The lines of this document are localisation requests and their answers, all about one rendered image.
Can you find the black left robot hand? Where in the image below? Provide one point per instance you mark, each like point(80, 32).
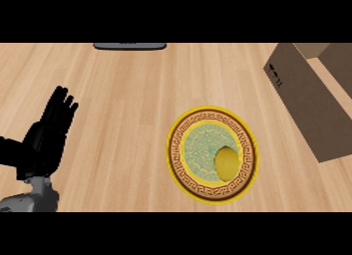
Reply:
point(46, 139)

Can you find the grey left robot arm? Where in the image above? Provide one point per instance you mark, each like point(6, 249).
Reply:
point(31, 198)

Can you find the yellow patterned plate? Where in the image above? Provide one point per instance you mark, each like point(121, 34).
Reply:
point(202, 132)

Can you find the yellow bell pepper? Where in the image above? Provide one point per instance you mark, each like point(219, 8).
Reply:
point(226, 163)

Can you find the brown cardboard box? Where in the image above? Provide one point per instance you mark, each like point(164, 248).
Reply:
point(315, 106)

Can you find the dark grey flat appliance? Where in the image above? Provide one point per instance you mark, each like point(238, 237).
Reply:
point(128, 46)

